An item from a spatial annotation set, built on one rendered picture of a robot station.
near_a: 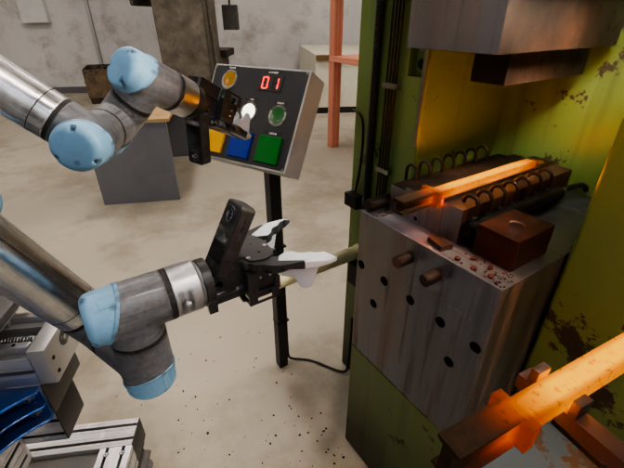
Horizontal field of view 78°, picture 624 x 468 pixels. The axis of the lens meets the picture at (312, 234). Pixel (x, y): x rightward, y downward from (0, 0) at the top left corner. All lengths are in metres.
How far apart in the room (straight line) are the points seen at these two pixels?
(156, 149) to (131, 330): 2.75
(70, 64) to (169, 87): 8.44
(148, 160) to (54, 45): 6.15
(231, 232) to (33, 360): 0.52
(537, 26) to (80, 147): 0.75
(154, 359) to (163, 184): 2.79
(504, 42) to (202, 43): 4.95
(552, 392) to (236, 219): 0.42
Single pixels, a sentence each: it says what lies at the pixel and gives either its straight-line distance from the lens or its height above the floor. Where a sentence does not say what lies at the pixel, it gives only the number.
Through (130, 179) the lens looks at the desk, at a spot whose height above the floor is 0.20.
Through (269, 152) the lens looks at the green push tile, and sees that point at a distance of 1.06.
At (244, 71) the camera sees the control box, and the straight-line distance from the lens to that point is 1.21.
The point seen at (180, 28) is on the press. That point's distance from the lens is 5.57.
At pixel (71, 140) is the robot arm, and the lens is 0.67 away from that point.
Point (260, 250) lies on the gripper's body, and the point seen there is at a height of 1.01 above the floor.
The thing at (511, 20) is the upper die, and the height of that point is 1.32.
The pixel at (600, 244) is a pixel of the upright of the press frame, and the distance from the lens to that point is 0.87.
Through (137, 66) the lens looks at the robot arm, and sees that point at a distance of 0.74.
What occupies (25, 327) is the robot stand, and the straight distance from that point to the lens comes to 1.02.
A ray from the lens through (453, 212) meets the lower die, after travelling 0.83.
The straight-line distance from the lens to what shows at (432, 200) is 0.84.
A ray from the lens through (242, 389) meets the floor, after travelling 1.71.
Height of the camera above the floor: 1.33
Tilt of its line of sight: 30 degrees down
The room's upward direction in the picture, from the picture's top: straight up
